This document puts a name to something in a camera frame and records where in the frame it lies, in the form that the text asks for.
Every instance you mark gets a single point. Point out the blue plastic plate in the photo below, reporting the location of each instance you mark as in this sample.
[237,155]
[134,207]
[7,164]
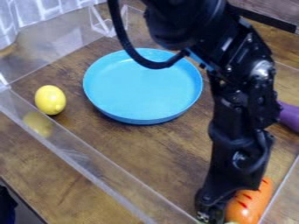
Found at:
[138,95]

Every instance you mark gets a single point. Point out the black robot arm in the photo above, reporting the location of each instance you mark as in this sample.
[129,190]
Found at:
[223,42]

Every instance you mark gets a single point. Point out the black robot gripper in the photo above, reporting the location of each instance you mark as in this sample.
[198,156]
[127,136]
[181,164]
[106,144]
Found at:
[237,169]

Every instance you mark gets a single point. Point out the orange toy carrot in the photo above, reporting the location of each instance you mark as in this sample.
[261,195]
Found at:
[245,209]

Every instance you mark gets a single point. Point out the clear acrylic barrier wall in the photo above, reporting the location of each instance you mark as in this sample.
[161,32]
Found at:
[151,207]

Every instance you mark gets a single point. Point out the yellow toy lemon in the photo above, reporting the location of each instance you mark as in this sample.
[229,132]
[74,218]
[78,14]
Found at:
[50,100]

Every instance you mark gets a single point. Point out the clear acrylic triangular bracket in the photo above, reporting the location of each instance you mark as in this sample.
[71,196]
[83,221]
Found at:
[101,25]

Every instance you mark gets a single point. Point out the purple toy eggplant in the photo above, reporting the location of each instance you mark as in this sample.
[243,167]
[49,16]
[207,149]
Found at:
[290,116]

